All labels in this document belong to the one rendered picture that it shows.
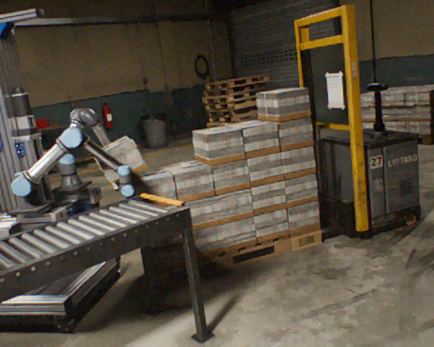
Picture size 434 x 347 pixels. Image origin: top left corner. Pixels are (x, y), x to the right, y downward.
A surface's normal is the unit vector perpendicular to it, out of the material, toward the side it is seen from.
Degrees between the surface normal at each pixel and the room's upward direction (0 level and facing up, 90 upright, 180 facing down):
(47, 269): 90
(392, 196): 90
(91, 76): 90
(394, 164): 90
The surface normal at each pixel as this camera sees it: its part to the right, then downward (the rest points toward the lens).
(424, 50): -0.75, 0.24
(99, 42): 0.65, 0.08
